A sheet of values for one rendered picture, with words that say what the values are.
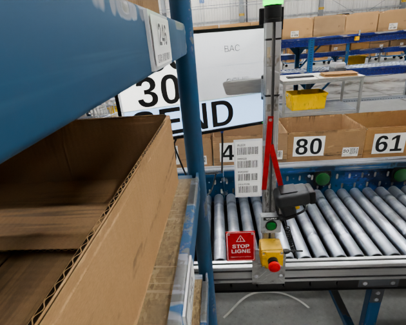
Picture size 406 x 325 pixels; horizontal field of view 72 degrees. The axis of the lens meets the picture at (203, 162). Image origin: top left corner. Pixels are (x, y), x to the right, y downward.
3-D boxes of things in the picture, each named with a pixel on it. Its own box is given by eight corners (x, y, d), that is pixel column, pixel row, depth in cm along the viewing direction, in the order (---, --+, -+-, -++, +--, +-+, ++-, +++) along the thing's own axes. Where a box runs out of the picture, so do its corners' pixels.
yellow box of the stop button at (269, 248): (262, 272, 93) (262, 255, 90) (258, 254, 101) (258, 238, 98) (307, 271, 92) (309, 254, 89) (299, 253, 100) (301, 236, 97)
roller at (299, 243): (299, 269, 107) (300, 258, 105) (273, 197, 154) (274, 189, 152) (312, 268, 106) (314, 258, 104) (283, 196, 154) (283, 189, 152)
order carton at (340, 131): (286, 163, 151) (287, 133, 144) (275, 144, 178) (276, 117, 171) (362, 159, 148) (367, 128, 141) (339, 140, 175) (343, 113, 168)
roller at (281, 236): (281, 269, 107) (282, 259, 105) (261, 198, 155) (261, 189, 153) (295, 269, 107) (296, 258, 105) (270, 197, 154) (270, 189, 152)
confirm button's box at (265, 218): (260, 235, 94) (260, 217, 91) (259, 229, 96) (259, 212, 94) (281, 233, 93) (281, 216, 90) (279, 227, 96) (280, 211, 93)
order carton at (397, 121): (361, 159, 148) (367, 128, 141) (339, 140, 175) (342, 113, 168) (440, 155, 146) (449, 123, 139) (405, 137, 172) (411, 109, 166)
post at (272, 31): (252, 285, 106) (250, 24, 70) (251, 275, 110) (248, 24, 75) (284, 284, 105) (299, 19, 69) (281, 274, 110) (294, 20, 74)
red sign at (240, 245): (227, 261, 101) (225, 232, 96) (227, 259, 102) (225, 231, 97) (272, 260, 100) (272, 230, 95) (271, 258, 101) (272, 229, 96)
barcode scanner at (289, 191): (318, 218, 86) (316, 189, 82) (279, 224, 88) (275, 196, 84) (311, 206, 92) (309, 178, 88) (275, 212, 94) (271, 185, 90)
